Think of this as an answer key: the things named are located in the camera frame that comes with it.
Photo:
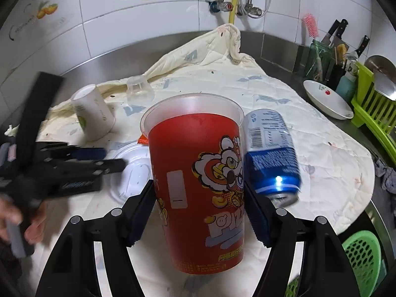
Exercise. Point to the cream quilted cloth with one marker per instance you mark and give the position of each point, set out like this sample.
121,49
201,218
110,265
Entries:
324,148

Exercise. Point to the teal bottle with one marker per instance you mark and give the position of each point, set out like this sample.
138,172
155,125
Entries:
346,86

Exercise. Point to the metal water valve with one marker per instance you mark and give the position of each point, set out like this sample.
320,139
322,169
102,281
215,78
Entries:
251,10
220,6

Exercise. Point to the white paper cup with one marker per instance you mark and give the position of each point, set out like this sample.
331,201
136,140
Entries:
92,114

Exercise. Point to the small orange scrap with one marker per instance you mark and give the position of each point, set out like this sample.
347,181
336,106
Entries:
143,140

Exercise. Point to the large red printed cup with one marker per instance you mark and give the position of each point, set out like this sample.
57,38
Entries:
191,148

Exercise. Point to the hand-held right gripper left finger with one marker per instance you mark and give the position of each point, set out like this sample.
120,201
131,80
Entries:
140,218

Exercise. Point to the yellow sponge brush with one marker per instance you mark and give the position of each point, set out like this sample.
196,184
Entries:
342,50

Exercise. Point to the grey rag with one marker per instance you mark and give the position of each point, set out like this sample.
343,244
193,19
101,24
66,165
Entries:
385,176

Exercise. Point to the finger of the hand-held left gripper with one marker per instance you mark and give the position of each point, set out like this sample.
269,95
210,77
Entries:
108,165
89,153

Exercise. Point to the small clear plastic cup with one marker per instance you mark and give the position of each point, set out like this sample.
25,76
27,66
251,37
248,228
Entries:
140,86

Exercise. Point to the pink brush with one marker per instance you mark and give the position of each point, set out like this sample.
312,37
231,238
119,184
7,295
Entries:
310,24

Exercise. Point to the blue soda can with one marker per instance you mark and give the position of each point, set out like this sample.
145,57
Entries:
269,148

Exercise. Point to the green translucent utensil holder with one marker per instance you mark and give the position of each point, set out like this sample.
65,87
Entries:
320,58

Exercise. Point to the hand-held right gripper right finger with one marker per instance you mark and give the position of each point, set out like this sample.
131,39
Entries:
258,220

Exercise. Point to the white shallow bowl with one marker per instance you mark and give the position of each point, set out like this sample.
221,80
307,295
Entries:
321,99

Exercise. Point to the person's left hand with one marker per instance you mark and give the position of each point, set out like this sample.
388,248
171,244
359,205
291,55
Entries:
34,228

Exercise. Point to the white plastic lid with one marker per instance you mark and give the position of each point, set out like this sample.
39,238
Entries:
133,167

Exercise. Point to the round metal lid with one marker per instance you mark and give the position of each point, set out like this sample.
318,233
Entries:
382,63

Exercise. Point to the black utensil container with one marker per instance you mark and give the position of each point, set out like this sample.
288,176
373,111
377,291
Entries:
337,75

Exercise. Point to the green mesh basket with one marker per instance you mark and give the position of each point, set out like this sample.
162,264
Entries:
362,253

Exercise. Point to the green dish rack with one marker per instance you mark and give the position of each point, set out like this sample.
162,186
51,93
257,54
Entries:
371,108

